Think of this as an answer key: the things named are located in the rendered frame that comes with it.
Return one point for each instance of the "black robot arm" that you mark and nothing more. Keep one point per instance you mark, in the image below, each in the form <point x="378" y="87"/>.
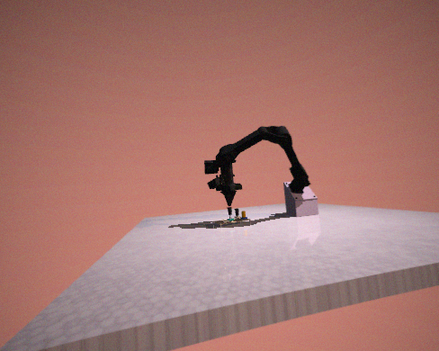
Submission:
<point x="277" y="135"/>

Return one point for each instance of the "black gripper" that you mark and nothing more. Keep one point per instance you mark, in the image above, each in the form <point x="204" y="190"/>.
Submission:
<point x="228" y="189"/>

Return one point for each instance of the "tan circuit board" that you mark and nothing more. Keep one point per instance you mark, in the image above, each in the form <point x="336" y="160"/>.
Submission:
<point x="230" y="220"/>

